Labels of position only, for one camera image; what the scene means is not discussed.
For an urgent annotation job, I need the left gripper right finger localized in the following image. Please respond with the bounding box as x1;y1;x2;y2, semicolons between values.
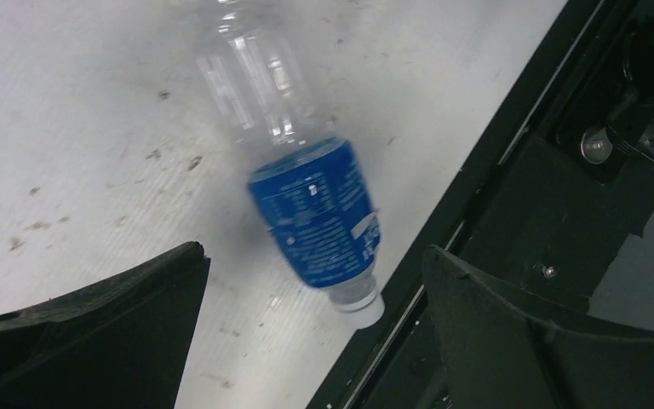
422;246;654;408

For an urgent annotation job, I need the clear bottle blue label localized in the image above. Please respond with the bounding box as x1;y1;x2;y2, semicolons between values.
196;1;385;329

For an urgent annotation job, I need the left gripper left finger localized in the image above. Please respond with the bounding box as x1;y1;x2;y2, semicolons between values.
0;242;210;408

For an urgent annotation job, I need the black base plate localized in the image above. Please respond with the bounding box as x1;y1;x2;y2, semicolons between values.
309;1;654;408

